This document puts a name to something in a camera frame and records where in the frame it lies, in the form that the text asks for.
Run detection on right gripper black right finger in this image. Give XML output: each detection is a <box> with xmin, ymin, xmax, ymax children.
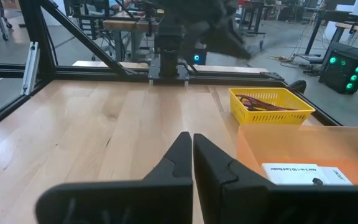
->
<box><xmin>193</xmin><ymin>133</ymin><xmax>358</xmax><ymax>224</ymax></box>

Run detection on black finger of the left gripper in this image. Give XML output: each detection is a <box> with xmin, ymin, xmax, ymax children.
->
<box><xmin>209</xmin><ymin>27</ymin><xmax>253</xmax><ymax>60</ymax></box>

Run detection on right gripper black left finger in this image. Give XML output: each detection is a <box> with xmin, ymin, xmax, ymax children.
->
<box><xmin>35</xmin><ymin>132</ymin><xmax>194</xmax><ymax>224</ymax></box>

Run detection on maroon cable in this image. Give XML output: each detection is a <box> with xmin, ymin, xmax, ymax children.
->
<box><xmin>234</xmin><ymin>94</ymin><xmax>298</xmax><ymax>112</ymax></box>

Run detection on black usb cable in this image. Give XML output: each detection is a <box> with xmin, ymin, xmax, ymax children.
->
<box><xmin>244</xmin><ymin>104</ymin><xmax>279</xmax><ymax>112</ymax></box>

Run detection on translucent orange plastic bin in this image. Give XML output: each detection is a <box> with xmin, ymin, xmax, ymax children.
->
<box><xmin>236</xmin><ymin>124</ymin><xmax>358</xmax><ymax>187</ymax></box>

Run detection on computer tower blue light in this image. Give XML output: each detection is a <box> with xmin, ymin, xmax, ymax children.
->
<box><xmin>185</xmin><ymin>46</ymin><xmax>208</xmax><ymax>66</ymax></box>

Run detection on yellow plastic basket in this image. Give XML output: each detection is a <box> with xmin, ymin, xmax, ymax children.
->
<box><xmin>228</xmin><ymin>86</ymin><xmax>316</xmax><ymax>126</ymax></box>

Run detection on background wooden table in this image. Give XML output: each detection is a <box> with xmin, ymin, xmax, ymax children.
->
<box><xmin>103</xmin><ymin>11</ymin><xmax>164</xmax><ymax>63</ymax></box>

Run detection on person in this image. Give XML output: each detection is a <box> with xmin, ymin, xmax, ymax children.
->
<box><xmin>107</xmin><ymin>0</ymin><xmax>142</xmax><ymax>12</ymax></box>

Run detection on computer tower green lights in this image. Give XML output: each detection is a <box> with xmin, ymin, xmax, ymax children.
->
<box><xmin>318</xmin><ymin>42</ymin><xmax>358</xmax><ymax>95</ymax></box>

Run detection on background black desk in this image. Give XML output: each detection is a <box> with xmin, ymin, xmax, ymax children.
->
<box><xmin>305</xmin><ymin>9</ymin><xmax>358</xmax><ymax>63</ymax></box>

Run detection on floor cable bundle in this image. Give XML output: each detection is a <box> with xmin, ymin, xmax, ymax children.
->
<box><xmin>268</xmin><ymin>54</ymin><xmax>319</xmax><ymax>75</ymax></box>

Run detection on silver aluminium bracket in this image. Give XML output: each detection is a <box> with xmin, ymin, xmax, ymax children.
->
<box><xmin>20</xmin><ymin>41</ymin><xmax>40</xmax><ymax>96</ymax></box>

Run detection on black aluminium table frame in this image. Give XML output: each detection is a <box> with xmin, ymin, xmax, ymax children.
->
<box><xmin>0</xmin><ymin>0</ymin><xmax>343</xmax><ymax>138</ymax></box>

